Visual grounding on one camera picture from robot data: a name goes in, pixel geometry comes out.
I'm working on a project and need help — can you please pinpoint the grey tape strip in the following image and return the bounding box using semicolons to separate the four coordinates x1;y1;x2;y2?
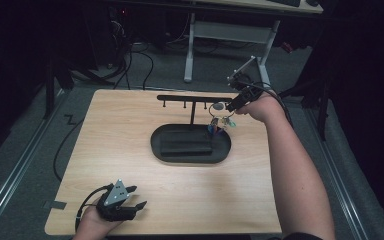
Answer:
42;200;67;211

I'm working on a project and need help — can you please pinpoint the person's right hand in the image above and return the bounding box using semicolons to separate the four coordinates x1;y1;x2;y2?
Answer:
235;91;285;125

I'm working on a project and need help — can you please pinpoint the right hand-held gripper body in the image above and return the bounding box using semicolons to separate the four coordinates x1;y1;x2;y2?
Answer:
226;55;268;105

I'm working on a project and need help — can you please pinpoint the black key stand with tray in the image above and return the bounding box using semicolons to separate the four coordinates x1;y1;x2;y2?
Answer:
150;94;233;165

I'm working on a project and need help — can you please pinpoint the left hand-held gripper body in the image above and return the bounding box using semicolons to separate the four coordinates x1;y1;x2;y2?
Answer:
96;179;137;223

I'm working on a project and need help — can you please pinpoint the black floor cable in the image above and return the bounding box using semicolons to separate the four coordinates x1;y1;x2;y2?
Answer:
52;114;85;183

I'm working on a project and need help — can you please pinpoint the black metal stand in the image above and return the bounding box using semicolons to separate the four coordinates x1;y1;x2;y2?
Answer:
276;75;332;142
42;55;115;120

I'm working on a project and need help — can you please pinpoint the black keyboard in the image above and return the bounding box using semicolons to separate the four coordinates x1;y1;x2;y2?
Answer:
267;0;302;8

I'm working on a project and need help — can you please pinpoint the small red object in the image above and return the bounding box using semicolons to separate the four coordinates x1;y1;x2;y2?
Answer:
280;41;295;54

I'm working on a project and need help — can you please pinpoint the right hand-held gripper cable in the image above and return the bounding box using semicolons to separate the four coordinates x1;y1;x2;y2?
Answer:
242;80;295;129

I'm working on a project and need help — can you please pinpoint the bunch of keys with coloured tags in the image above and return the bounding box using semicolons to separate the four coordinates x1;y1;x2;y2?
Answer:
207;101;238;136

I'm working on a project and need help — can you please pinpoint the person's left hand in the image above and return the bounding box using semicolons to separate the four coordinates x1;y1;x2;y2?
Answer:
72;199;124;240

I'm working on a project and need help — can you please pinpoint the white-legged wooden desk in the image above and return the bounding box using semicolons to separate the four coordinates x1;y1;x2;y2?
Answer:
182;0;324;91

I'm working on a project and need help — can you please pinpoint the bundle of black cables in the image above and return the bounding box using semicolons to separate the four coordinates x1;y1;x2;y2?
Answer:
108;19;155;91

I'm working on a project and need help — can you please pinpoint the left hand-held gripper cable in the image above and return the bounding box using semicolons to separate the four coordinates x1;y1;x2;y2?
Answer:
74;184;114;233

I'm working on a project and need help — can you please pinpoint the hand-held gripper cable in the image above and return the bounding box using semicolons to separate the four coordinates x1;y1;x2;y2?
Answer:
242;80;295;129
74;184;114;233

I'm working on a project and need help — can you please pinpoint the metal floor rail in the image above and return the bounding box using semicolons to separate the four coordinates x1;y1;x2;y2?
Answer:
303;106;370;240
0;89;68;236

